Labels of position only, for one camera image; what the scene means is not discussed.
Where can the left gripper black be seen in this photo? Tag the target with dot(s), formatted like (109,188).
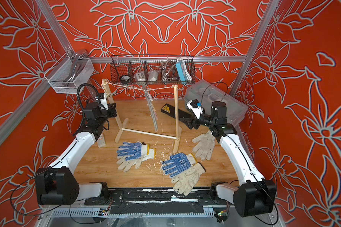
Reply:
(111,110)

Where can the dirty white glove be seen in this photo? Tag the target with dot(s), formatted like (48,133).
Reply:
(204,147)
(185,181)

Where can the white dice block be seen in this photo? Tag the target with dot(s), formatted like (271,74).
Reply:
(140,77)

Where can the black wire basket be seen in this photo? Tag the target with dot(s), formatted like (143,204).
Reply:
(159,69)

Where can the grey plastic storage box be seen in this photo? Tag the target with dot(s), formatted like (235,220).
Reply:
(207,94)

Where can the grey clip hanger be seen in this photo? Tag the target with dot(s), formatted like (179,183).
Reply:
(151,108)

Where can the black tool case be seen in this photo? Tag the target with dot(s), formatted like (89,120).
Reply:
(170,111)

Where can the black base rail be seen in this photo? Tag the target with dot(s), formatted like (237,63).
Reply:
(160,201)

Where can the wooden drying rack stand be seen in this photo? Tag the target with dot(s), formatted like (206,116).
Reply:
(122,124)

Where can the dirty white glove right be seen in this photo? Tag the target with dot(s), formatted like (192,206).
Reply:
(204,147)

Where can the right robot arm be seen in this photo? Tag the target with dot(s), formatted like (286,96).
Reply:
(254,195)

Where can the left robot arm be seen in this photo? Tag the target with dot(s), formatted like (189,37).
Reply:
(56,184)

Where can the dirty white glove front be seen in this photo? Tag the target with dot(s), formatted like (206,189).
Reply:
(185,181)

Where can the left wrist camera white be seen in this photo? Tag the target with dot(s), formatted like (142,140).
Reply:
(103,100)

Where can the white cotton glove left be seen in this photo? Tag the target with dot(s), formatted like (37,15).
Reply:
(125,165)

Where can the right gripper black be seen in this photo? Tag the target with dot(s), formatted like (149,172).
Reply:
(196,121)

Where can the clear plastic wall bin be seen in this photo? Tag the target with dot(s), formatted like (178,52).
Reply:
(69,74)

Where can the light blue box in basket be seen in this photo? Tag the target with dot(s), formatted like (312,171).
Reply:
(182,70)

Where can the blue dotted glove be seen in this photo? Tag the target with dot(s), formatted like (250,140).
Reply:
(132,151)
(177,163)

